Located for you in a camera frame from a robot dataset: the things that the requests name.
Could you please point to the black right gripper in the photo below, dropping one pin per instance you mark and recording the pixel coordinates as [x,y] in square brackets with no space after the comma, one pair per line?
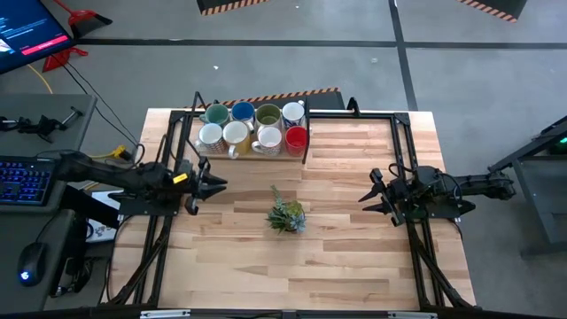
[396,192]

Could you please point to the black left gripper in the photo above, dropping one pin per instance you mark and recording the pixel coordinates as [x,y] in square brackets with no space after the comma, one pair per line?
[195,181]

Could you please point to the yellow mug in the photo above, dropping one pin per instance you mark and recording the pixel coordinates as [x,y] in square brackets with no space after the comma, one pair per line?
[236,133]

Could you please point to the sage green mug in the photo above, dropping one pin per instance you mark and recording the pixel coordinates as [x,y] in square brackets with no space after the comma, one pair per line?
[216,114]

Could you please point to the grey diamond pattern mug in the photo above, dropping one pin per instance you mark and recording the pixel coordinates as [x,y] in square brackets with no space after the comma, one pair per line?
[269,138]

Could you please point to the white mug with green interior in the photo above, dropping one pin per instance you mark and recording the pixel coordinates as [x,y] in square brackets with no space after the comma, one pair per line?
[268,115]

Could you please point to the white mug blue floral print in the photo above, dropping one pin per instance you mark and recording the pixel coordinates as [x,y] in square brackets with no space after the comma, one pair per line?
[293,113]

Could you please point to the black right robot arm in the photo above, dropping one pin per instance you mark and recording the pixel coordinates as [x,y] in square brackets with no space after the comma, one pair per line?
[465,186]

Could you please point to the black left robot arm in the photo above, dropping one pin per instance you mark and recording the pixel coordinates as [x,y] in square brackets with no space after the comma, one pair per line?
[115,175]

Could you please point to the red white lattice pattern mug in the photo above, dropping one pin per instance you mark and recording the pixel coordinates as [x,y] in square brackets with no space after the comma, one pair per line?
[210,135]

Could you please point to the white mug with blue interior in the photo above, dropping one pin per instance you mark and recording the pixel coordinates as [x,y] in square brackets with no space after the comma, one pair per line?
[243,111]

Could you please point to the succulent plant in black pot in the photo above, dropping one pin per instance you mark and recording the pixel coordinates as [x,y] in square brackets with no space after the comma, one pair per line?
[288,217]

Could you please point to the wooden mug tray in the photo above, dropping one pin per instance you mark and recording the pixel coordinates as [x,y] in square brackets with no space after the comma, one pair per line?
[305,133]

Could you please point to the long black hazard-striped platform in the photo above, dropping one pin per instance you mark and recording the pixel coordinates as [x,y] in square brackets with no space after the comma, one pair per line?
[319,101]

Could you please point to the white printed paper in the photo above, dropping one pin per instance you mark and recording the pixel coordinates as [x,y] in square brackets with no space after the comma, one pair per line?
[99,230]

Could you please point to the black clamp tool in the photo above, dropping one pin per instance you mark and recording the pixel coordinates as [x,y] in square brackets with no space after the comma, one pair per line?
[42,126]

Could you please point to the black metal stand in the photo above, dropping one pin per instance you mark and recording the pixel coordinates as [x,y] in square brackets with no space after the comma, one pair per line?
[553,139]

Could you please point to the grey desk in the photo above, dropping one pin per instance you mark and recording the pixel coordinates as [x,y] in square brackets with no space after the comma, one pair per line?
[44,103]

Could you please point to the backlit black keyboard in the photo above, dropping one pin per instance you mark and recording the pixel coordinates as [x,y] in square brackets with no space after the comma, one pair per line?
[24,179]

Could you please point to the black computer mouse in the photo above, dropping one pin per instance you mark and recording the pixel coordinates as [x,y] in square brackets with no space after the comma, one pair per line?
[32,261]

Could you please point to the red plastic object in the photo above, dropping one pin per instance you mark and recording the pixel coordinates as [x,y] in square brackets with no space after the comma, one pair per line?
[64,55]

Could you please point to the red dustpan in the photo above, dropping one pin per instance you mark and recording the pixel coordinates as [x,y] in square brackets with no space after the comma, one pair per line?
[86,20]

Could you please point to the computer monitor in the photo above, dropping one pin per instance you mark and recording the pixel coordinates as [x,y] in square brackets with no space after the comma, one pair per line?
[26,31]

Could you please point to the black metal table frame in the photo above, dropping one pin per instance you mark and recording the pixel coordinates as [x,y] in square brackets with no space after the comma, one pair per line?
[354,116]

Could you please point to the silver bracket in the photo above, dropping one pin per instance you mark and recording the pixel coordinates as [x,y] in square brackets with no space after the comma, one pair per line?
[412,315]
[164,314]

